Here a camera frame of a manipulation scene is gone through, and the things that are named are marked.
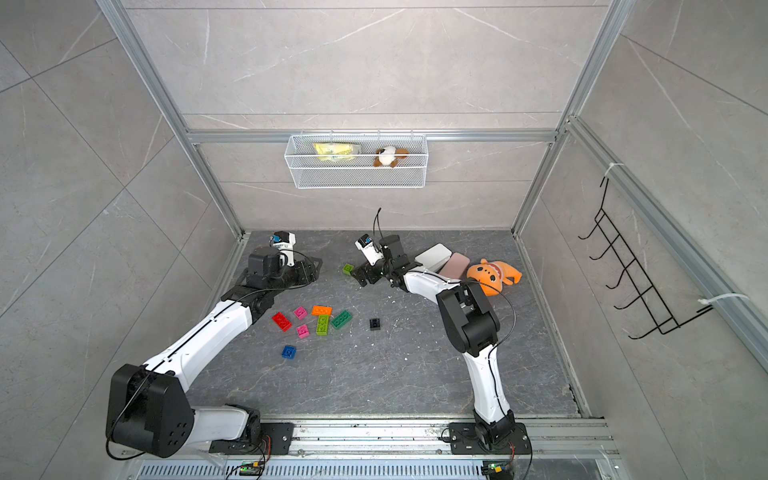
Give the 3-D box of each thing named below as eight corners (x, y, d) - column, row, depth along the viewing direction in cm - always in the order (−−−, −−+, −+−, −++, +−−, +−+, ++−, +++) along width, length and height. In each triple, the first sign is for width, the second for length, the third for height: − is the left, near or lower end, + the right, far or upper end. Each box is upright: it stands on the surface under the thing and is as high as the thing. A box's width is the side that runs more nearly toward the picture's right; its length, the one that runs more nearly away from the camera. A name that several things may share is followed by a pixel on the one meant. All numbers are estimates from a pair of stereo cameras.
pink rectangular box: (440, 274, 109) (442, 269, 106) (453, 256, 114) (454, 251, 112) (458, 283, 106) (460, 278, 104) (470, 265, 112) (472, 259, 109)
